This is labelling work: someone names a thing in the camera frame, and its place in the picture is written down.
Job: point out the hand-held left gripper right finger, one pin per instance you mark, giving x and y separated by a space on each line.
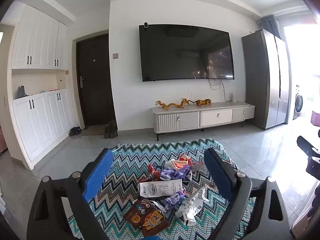
217 172

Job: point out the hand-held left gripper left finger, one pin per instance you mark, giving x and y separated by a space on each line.
98 172

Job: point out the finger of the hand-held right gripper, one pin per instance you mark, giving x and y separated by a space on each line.
313 167
306 145

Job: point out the black white striped packet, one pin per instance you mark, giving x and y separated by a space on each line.
186 176

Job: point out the red and white paper bag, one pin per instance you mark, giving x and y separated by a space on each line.
178 163

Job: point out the purple plastic wrapper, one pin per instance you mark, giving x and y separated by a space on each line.
173 198
172 172

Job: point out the clear plastic wrapper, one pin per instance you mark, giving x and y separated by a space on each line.
200 168

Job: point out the purple stool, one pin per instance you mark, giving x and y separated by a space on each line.
315 118

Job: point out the zigzag patterned rug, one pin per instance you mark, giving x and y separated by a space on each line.
130 160

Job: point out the crumpled white paper packaging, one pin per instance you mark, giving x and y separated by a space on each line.
191 205

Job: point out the washing machine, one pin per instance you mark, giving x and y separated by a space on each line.
298 103

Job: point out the brown doormat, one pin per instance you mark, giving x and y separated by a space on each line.
92 130

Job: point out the black shoe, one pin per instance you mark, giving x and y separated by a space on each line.
78 130
72 132

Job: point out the red snack wrapper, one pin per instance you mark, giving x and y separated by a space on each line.
151 172

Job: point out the white television stand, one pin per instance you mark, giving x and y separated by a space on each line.
215 117

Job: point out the white milk carton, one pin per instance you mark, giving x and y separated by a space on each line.
160 187

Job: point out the brown snack packet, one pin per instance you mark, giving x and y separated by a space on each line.
147 217

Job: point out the golden tiger figurine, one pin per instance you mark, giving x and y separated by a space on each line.
203 102

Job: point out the white router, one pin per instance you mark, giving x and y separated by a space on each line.
233 98

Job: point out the grey double-door refrigerator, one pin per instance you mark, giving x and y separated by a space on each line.
265 80

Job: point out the short golden dragon figurine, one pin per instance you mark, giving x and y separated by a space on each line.
185 101

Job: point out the long golden dragon figurine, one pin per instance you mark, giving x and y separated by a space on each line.
170 105

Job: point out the dark brown door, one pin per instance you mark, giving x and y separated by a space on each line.
96 80

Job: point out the grey bag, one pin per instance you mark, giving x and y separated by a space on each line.
22 93

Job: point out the grey blue curtain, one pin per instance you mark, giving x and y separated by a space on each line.
271 26

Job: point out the wall-mounted black television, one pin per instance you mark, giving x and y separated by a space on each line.
185 52

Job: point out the white wall cabinet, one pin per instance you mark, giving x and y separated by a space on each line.
37 40

